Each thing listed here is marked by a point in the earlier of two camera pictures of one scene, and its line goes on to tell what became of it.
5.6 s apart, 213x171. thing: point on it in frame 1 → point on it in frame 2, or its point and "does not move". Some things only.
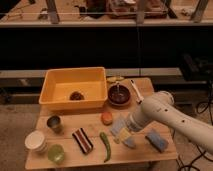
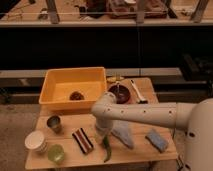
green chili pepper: [108, 147] does not move
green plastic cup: [56, 153] does not move
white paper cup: [35, 142] does not move
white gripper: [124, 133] → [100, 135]
